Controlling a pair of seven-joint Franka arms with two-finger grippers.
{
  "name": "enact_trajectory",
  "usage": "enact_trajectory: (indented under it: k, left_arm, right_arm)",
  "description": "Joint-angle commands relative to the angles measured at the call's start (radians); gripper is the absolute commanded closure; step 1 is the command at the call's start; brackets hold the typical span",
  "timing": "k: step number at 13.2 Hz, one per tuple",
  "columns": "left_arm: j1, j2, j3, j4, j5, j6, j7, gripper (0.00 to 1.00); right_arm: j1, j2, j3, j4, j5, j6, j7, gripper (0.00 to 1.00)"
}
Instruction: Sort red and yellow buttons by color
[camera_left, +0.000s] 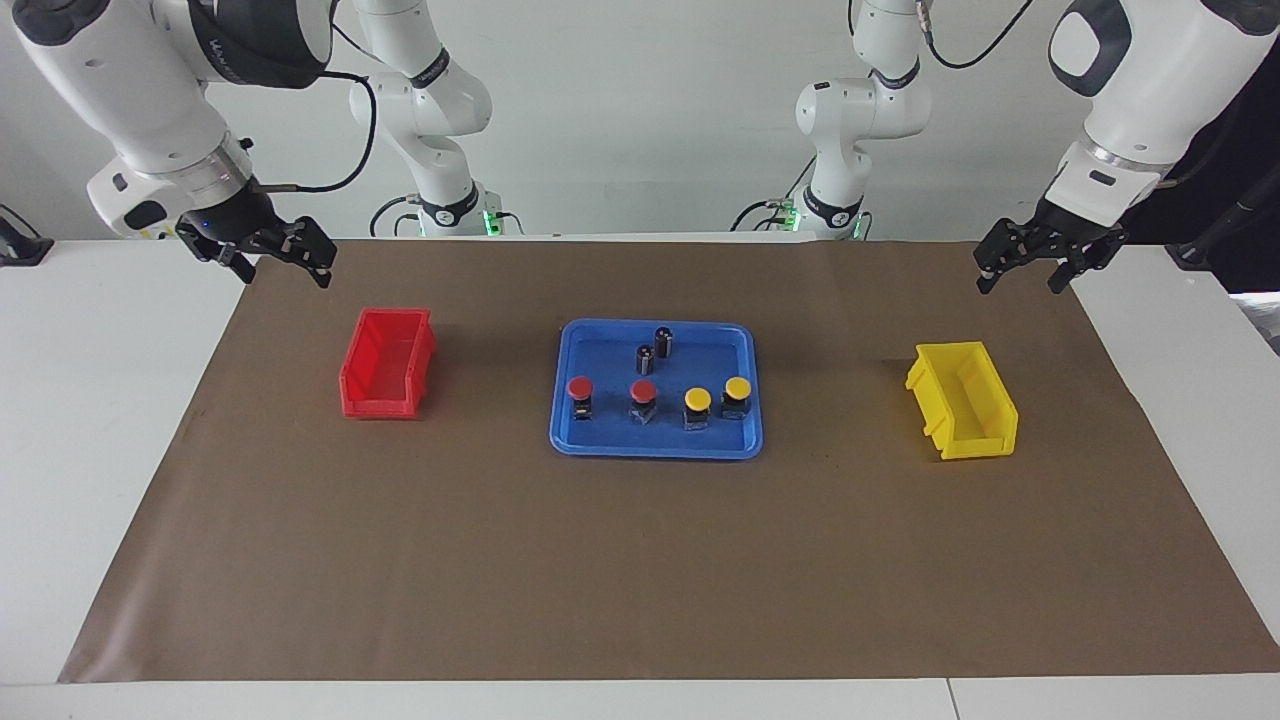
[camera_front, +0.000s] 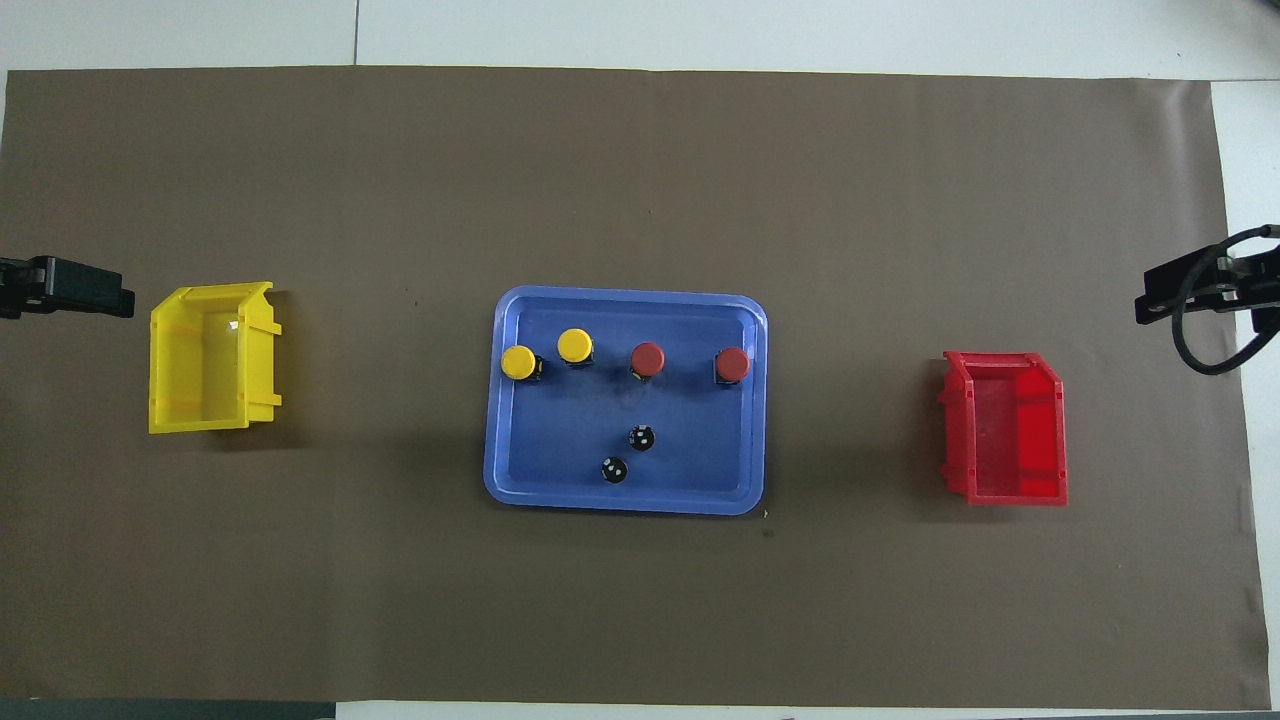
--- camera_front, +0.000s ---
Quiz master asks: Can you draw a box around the brown table mat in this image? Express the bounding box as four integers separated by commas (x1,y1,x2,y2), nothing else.
0,65,1271,709

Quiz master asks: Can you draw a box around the red plastic bin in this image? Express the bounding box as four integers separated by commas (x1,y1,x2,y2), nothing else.
938,350,1069,507

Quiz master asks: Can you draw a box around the yellow plastic bin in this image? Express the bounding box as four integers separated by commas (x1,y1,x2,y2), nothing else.
148,281,283,435

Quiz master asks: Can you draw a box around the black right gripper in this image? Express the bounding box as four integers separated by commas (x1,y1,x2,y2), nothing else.
1134,238,1280,337

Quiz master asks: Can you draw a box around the blue plastic tray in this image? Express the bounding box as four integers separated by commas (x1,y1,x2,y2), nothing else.
483,285,769,517

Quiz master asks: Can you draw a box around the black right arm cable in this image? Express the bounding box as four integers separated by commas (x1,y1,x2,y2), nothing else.
1171,226,1280,377

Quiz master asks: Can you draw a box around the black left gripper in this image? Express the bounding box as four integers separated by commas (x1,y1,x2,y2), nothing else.
0,255,137,321

